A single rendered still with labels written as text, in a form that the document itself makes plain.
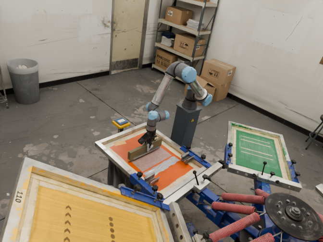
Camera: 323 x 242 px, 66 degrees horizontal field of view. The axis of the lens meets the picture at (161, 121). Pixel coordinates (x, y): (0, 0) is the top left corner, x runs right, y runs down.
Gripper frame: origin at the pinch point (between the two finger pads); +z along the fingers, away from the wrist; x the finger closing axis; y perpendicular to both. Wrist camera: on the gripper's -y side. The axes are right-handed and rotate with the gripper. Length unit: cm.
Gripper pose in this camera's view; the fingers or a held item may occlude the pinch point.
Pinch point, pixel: (145, 149)
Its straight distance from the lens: 210.0
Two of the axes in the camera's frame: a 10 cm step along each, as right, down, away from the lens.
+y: 6.9, -2.6, 6.8
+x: -7.1, -4.6, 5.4
